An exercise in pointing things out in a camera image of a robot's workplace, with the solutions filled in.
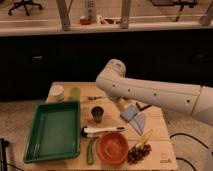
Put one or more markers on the white handled brush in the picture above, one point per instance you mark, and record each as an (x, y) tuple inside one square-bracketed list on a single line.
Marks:
[(85, 131)]

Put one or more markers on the bunch of dark grapes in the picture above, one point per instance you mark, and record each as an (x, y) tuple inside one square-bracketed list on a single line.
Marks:
[(137, 154)]

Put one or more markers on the black office chair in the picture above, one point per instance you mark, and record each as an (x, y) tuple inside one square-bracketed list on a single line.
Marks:
[(25, 4)]

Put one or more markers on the yellow banana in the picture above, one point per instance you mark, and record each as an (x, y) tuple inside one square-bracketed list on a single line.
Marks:
[(144, 139)]

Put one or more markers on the green plastic tray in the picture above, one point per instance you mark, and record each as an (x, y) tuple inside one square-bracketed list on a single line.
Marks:
[(54, 133)]

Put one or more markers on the white cylindrical container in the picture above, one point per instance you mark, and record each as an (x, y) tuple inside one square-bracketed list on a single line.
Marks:
[(57, 92)]

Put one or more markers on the black stand at left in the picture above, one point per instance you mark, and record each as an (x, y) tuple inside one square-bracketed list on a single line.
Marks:
[(3, 159)]

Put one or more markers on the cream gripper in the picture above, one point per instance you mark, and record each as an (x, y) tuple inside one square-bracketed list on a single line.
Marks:
[(120, 104)]

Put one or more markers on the red object on shelf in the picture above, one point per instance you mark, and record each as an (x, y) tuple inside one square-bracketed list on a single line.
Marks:
[(85, 21)]

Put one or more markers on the small metal cup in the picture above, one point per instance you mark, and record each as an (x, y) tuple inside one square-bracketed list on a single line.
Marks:
[(97, 113)]

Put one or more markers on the orange plastic bowl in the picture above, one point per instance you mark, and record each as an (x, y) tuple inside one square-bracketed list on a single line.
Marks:
[(112, 148)]

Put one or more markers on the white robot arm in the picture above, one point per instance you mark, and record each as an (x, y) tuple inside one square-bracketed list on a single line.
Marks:
[(189, 99)]

